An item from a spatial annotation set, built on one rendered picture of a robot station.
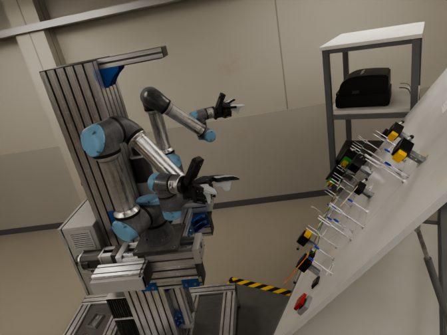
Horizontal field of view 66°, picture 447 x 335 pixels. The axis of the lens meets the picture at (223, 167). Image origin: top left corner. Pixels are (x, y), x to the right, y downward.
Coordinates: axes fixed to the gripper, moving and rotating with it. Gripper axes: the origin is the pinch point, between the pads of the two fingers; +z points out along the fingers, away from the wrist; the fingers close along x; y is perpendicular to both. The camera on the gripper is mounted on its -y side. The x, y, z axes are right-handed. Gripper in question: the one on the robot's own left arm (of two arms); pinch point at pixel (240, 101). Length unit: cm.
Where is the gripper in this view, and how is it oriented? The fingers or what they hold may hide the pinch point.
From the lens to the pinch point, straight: 232.1
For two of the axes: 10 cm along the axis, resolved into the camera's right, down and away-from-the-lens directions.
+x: 3.8, 4.3, -8.2
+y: 1.3, 8.5, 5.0
